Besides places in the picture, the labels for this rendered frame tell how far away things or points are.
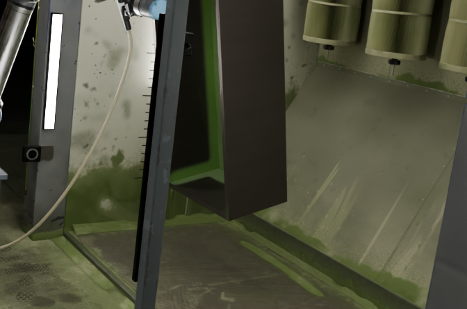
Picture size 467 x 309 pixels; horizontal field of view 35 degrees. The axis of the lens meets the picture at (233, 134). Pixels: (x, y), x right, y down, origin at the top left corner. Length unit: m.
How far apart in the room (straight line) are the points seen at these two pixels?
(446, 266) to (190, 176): 2.38
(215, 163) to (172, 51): 2.01
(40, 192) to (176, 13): 2.28
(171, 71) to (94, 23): 2.02
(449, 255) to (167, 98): 0.90
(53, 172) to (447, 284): 2.80
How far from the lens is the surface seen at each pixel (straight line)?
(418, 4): 4.04
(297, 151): 4.63
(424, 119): 4.21
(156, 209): 2.23
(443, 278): 1.83
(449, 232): 1.80
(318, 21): 4.47
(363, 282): 3.90
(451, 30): 3.71
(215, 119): 4.00
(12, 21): 3.30
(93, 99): 4.19
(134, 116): 4.32
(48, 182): 4.22
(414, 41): 4.05
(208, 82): 3.92
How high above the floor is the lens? 1.55
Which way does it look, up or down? 12 degrees down
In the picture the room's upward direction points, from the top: 7 degrees clockwise
